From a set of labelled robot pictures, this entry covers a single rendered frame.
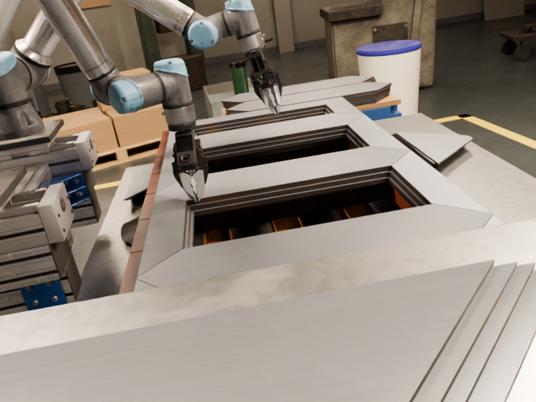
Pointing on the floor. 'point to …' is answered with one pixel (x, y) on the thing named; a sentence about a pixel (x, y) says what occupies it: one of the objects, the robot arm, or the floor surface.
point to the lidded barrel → (394, 68)
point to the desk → (40, 100)
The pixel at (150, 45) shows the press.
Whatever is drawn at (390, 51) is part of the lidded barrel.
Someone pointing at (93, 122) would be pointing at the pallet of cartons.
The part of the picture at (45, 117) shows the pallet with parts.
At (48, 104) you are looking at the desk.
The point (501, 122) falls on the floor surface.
